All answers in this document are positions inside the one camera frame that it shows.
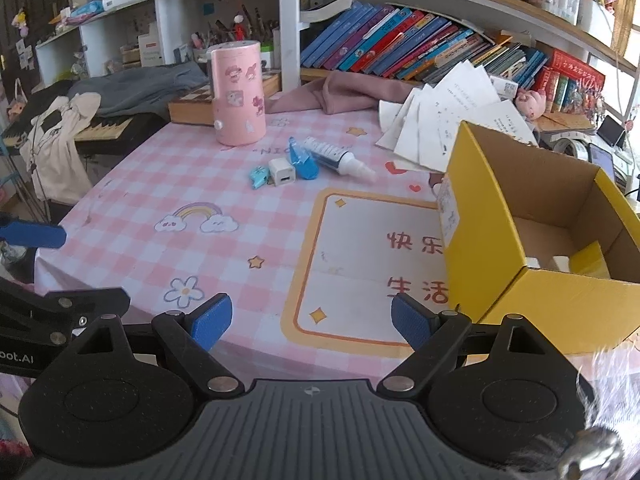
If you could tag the blue wet wipes pack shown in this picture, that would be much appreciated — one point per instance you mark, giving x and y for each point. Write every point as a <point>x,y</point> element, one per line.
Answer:
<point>87,10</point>

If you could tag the white glue bottle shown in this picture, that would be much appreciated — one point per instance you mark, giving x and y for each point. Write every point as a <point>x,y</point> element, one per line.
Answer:
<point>330,155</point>

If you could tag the white storage box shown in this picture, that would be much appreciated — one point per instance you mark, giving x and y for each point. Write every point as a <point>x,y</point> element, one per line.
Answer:
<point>595,17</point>

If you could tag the row of thick red books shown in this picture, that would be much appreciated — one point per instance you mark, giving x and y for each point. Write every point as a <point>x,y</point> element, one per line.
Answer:
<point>570,67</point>

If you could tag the row of blue red books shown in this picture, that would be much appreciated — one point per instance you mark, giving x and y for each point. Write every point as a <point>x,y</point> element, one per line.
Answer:
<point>390,40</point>

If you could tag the yellow tape roll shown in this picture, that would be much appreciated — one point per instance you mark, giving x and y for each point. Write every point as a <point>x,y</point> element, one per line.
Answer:
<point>592,262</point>

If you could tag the wooden chess box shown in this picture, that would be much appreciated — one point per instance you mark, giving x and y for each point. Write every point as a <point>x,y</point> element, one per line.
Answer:
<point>192,110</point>

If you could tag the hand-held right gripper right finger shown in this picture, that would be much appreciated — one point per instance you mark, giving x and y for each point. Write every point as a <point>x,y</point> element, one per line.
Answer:
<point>412,320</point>

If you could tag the pink pig plush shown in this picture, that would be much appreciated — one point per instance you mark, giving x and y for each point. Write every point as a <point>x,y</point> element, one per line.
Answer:
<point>531,102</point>

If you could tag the cream garment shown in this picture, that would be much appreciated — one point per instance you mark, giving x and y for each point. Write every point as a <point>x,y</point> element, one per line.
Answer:
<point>55,155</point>

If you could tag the small blue packet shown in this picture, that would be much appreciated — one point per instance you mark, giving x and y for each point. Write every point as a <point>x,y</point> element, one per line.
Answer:
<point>258,177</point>

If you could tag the large white charger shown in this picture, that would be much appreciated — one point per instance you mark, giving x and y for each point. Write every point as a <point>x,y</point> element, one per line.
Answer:
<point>560,263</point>

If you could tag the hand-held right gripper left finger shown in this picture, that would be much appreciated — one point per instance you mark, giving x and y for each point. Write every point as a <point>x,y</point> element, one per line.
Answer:
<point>212,322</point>

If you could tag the grey garment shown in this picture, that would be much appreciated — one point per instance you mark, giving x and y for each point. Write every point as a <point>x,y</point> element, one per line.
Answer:
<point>145,87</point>

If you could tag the white bookshelf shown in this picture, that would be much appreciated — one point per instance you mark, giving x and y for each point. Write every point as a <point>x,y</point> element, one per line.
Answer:
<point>289,20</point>

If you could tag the small black screen on stand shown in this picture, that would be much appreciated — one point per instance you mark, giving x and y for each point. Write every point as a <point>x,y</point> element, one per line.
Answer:
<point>611,132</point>

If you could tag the black smartphone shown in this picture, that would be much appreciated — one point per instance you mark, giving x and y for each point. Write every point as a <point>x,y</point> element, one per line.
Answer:
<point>602,160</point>

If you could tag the stack of yellow books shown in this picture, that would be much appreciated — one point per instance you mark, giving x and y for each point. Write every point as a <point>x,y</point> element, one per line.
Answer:
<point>625,15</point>

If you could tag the mauve pink cloth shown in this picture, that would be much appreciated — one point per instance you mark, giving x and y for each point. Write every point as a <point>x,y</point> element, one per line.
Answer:
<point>350,92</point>

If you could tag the clear tape roll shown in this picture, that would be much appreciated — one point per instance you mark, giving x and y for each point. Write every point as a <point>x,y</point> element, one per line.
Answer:
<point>572,147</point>

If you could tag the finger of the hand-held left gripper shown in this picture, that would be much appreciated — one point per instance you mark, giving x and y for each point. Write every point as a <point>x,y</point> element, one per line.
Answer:
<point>30,235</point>
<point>75,302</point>

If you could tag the yellow cardboard box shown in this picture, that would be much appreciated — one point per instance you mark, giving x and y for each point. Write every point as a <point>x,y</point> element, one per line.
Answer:
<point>550,310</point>

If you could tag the small hanging plush toy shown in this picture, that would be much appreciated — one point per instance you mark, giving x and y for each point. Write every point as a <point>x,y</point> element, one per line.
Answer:
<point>20,20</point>

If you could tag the pile of white papers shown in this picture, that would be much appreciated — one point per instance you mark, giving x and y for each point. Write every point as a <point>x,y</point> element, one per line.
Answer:
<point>465,95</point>

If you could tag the acrylic figure stands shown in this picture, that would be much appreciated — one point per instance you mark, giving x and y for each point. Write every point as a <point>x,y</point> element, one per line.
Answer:
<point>587,95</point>

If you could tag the cup of pens and brushes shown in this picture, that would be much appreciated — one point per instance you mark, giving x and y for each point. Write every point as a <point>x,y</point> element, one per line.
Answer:
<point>220,35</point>

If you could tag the white carton box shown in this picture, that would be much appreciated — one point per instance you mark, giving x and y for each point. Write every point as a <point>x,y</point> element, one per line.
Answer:
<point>150,50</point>

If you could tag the pink cylinder with stickers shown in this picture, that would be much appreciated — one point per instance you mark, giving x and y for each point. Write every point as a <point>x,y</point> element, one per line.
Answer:
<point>237,95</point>

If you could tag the desktop with pink checkered cloth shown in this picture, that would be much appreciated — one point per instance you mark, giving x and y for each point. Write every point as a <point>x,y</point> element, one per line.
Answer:
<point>150,240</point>

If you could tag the piano keyboard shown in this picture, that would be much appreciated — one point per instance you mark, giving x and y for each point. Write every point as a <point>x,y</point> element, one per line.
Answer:
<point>100,132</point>

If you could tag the small white charger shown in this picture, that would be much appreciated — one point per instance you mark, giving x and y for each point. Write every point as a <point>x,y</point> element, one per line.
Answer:
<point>281,172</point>

